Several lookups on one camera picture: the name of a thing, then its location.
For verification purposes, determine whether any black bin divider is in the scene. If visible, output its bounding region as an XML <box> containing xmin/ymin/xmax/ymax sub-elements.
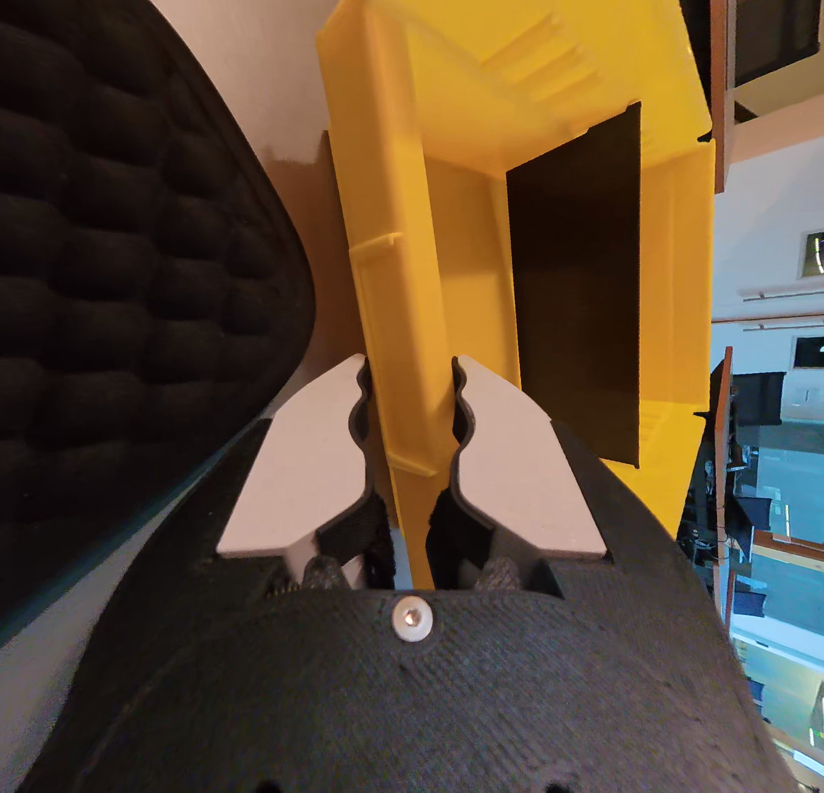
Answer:
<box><xmin>505</xmin><ymin>102</ymin><xmax>642</xmax><ymax>470</ymax></box>

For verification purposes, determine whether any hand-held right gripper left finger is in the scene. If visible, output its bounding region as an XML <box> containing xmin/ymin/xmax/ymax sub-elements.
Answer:
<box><xmin>217</xmin><ymin>354</ymin><xmax>395</xmax><ymax>589</ymax></box>

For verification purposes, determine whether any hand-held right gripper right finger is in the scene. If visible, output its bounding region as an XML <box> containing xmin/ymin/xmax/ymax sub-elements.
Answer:
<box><xmin>425</xmin><ymin>355</ymin><xmax>610</xmax><ymax>591</ymax></box>

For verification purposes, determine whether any yellow plastic bin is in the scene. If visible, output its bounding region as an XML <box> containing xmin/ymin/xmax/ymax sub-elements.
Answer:
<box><xmin>315</xmin><ymin>0</ymin><xmax>717</xmax><ymax>591</ymax></box>

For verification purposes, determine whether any black quilted pad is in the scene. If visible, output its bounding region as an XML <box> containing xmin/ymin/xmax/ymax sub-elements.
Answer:
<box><xmin>0</xmin><ymin>0</ymin><xmax>318</xmax><ymax>649</ymax></box>

